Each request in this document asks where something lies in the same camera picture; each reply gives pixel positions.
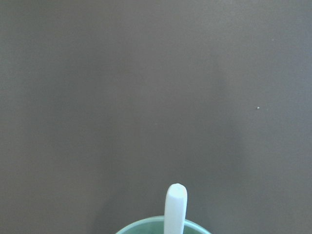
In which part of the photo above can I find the white ceramic spoon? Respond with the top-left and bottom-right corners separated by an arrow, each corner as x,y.
164,183 -> 188,234

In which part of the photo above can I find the light green bowl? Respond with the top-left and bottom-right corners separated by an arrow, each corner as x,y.
116,215 -> 211,234

